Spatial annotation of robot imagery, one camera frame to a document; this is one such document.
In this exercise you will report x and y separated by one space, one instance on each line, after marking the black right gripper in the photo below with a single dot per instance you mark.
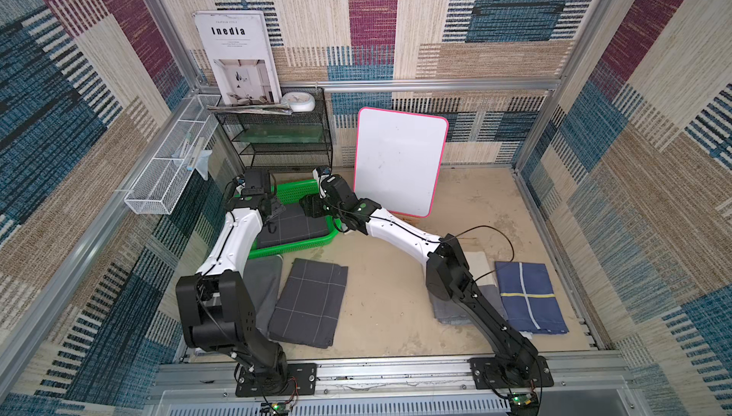
312 205

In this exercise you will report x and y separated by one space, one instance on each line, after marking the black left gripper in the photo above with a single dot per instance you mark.
274 205

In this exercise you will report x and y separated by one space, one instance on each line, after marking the dark grid pillowcase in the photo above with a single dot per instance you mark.
308 308
291 226

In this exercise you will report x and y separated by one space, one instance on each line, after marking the beige cream pillowcase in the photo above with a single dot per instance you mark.
482 268

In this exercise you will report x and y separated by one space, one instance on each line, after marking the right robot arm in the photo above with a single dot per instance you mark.
447 277

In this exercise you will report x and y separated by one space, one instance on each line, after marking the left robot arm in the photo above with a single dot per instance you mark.
216 311

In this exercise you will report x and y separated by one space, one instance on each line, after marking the green plastic basket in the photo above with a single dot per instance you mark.
291 193

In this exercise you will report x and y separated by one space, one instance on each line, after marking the grey striped folded pillowcase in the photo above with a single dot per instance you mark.
262 278

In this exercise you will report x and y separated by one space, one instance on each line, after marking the navy blue folded pillowcase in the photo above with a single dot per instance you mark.
529 299

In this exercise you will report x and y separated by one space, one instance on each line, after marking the pink framed whiteboard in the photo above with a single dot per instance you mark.
398 159

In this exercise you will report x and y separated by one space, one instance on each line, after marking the magazines on shelf top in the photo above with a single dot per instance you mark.
263 109

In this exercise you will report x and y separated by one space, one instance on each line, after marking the white Inedia poster board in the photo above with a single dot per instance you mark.
237 46

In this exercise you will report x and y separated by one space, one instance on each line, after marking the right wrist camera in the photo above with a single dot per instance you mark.
322 173

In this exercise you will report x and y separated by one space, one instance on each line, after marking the black wire shelf rack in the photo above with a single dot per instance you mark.
296 143

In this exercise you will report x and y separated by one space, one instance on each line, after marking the white wire wall basket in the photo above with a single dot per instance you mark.
183 152

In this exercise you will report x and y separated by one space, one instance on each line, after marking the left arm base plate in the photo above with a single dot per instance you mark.
292 381

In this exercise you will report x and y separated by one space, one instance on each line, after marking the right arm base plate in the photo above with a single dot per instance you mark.
500 373

